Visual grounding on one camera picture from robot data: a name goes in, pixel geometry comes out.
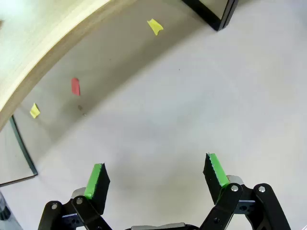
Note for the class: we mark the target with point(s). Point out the red paper scrap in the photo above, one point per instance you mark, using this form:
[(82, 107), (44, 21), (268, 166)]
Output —
[(75, 86)]

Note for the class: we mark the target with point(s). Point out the yellow paper scrap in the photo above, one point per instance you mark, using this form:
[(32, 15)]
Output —
[(155, 26), (35, 110)]

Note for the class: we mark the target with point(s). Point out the wood shelf unit black frame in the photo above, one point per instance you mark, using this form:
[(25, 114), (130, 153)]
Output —
[(36, 36), (231, 14)]

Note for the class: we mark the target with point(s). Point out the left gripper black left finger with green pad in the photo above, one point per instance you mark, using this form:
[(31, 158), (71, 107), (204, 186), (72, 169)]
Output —
[(97, 189)]

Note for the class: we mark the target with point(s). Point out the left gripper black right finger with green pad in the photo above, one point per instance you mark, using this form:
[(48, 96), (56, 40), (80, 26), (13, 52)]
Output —
[(216, 177)]

